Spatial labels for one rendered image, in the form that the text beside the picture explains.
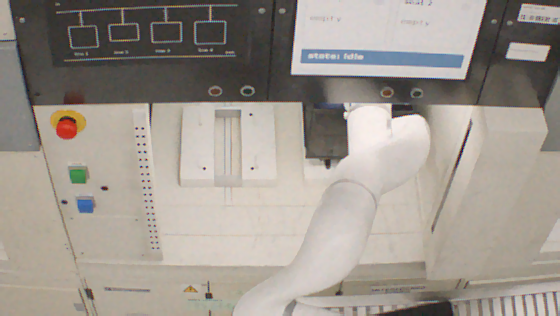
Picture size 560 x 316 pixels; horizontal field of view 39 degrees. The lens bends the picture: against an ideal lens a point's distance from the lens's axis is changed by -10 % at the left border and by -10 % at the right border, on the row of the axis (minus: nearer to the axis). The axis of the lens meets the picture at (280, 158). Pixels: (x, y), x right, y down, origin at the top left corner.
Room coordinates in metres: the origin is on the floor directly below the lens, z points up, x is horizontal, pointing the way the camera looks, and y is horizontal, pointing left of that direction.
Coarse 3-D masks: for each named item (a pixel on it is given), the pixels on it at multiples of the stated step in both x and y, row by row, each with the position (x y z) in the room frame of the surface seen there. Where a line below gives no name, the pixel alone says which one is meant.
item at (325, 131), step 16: (304, 112) 1.19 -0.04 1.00; (320, 112) 1.10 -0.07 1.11; (336, 112) 1.11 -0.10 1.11; (400, 112) 1.12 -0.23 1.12; (416, 112) 1.13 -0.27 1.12; (304, 128) 1.15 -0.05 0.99; (320, 128) 1.11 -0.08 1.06; (336, 128) 1.11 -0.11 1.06; (304, 144) 1.11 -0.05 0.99; (320, 144) 1.11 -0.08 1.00; (336, 144) 1.11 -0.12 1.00; (320, 160) 1.12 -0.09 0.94
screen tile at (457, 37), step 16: (400, 0) 0.90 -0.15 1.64; (416, 0) 0.90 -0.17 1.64; (432, 0) 0.90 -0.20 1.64; (448, 0) 0.91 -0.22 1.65; (464, 0) 0.91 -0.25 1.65; (416, 16) 0.90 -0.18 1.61; (432, 16) 0.91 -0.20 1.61; (448, 16) 0.91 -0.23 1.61; (464, 16) 0.91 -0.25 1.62; (400, 32) 0.90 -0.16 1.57; (416, 32) 0.90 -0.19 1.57; (432, 32) 0.91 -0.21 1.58; (448, 32) 0.91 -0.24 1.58; (464, 32) 0.91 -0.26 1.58; (464, 48) 0.91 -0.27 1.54
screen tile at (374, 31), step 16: (320, 0) 0.89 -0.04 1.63; (336, 0) 0.89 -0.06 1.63; (352, 0) 0.89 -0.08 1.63; (368, 0) 0.89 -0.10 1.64; (368, 16) 0.89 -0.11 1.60; (384, 16) 0.90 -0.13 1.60; (304, 32) 0.88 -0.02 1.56; (320, 32) 0.89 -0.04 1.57; (336, 32) 0.89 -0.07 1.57; (352, 32) 0.89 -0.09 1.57; (368, 32) 0.89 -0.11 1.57; (384, 32) 0.90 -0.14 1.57
